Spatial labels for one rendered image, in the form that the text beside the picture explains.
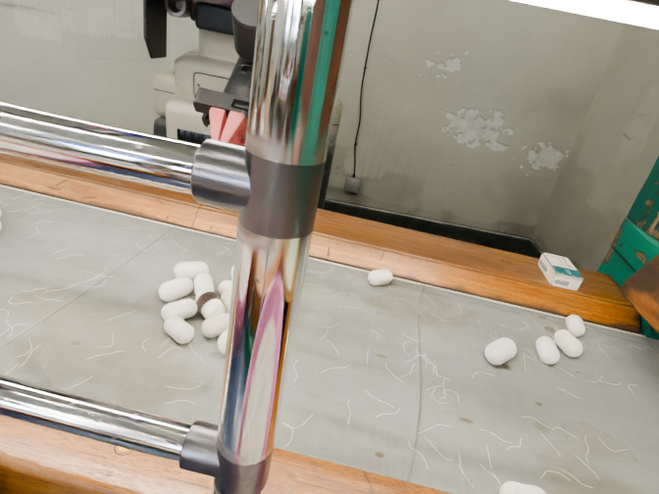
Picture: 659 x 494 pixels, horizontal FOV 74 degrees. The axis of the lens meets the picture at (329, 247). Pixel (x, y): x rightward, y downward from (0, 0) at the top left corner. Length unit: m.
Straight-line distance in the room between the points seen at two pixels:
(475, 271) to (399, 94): 1.91
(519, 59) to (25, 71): 2.59
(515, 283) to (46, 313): 0.52
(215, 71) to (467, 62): 1.65
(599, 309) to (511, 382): 0.22
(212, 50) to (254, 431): 0.97
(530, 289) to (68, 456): 0.51
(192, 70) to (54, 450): 0.87
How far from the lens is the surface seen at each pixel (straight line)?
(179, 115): 1.05
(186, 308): 0.42
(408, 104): 2.45
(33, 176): 0.72
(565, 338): 0.54
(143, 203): 0.63
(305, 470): 0.30
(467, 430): 0.39
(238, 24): 0.60
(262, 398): 0.16
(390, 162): 2.50
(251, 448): 0.18
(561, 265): 0.65
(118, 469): 0.30
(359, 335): 0.44
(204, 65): 1.06
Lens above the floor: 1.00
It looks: 26 degrees down
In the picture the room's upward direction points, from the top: 12 degrees clockwise
